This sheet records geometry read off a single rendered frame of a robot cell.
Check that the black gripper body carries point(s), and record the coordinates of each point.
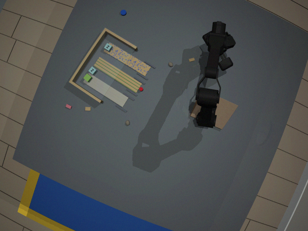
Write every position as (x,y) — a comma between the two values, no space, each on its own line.
(226,62)

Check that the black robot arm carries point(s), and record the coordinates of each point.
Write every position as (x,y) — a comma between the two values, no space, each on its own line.
(216,41)

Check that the tan strip with blue dots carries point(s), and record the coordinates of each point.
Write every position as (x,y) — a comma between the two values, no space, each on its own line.
(138,65)

